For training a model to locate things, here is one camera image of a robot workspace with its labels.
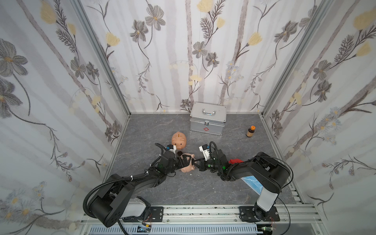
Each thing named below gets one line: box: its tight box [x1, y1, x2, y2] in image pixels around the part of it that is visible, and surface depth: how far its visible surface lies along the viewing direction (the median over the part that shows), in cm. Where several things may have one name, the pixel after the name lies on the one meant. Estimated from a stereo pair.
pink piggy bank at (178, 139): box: [171, 131, 187, 151], surface depth 95 cm
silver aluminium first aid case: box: [189, 101, 227, 137], surface depth 103 cm
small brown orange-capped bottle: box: [245, 125, 257, 138], surface depth 103 cm
